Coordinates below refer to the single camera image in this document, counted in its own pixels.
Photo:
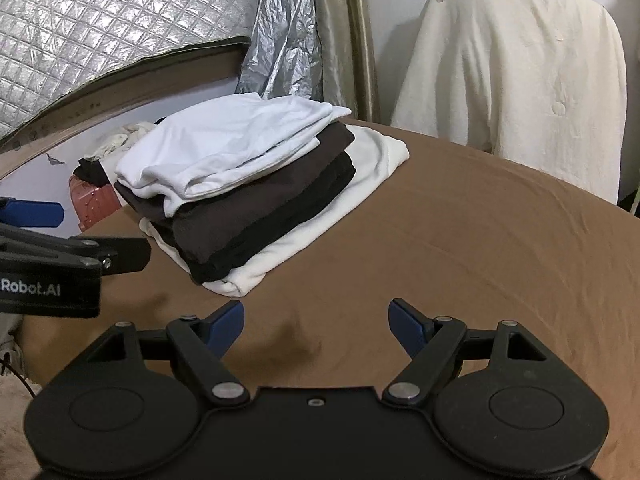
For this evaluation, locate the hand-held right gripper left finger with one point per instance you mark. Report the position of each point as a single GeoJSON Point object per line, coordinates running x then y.
{"type": "Point", "coordinates": [227, 326]}

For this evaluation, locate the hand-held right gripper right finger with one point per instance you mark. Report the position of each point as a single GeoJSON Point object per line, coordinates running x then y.
{"type": "Point", "coordinates": [406, 326]}

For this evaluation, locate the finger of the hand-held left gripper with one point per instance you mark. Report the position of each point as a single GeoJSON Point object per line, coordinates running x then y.
{"type": "Point", "coordinates": [35, 214]}
{"type": "Point", "coordinates": [125, 255]}

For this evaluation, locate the white shirt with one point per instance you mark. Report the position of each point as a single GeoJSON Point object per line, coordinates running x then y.
{"type": "Point", "coordinates": [215, 145]}

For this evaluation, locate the pink suitcase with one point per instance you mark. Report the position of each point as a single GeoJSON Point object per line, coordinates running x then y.
{"type": "Point", "coordinates": [92, 205]}

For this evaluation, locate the black crumpled garment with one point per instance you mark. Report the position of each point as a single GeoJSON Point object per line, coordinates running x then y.
{"type": "Point", "coordinates": [95, 170]}

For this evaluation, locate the black folded garment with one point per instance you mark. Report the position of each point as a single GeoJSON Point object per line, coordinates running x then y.
{"type": "Point", "coordinates": [280, 230]}

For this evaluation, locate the cream crumpled garment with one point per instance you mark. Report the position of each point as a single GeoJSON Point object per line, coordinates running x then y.
{"type": "Point", "coordinates": [120, 140]}

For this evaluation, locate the dark brown folded garment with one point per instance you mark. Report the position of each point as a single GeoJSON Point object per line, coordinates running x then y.
{"type": "Point", "coordinates": [260, 195]}

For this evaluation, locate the cream folded garment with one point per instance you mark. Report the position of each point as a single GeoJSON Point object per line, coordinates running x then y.
{"type": "Point", "coordinates": [350, 180]}

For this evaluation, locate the silver quilted insulation panel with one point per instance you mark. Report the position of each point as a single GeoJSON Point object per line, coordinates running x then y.
{"type": "Point", "coordinates": [100, 25]}

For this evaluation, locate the cream cloth draped chair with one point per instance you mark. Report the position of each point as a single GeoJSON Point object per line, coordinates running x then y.
{"type": "Point", "coordinates": [500, 85]}

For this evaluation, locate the silver foil curtain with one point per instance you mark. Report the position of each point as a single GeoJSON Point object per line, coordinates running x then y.
{"type": "Point", "coordinates": [285, 40]}

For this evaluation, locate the beige curtain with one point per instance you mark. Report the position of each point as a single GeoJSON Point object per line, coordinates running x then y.
{"type": "Point", "coordinates": [350, 35]}

